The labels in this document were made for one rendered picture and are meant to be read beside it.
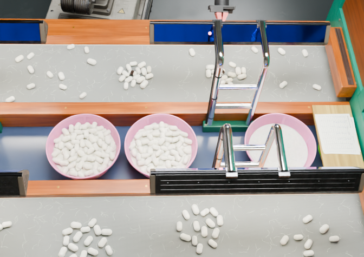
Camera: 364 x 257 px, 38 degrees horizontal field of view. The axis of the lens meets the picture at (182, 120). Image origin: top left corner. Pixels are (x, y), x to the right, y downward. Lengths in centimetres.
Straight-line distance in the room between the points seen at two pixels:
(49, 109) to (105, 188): 39
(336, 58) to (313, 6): 144
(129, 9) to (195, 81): 75
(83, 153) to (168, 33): 53
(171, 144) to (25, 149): 55
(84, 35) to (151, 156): 61
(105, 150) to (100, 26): 57
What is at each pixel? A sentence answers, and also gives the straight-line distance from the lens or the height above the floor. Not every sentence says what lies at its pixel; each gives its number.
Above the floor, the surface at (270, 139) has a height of 103.
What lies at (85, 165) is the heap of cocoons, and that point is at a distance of 191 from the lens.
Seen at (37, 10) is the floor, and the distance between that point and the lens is 343.
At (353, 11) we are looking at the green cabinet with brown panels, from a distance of 219.
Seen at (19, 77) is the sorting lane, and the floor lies 74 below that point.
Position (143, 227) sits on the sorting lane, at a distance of 181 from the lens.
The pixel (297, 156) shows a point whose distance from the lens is 201.
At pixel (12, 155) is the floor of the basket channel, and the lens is 206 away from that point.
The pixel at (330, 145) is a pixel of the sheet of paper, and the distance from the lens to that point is 200.
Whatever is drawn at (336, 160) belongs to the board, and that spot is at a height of 78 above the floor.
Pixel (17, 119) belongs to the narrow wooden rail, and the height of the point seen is 72.
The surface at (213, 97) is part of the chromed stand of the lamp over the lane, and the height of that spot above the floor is 91.
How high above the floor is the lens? 244
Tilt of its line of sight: 58 degrees down
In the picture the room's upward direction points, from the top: 5 degrees clockwise
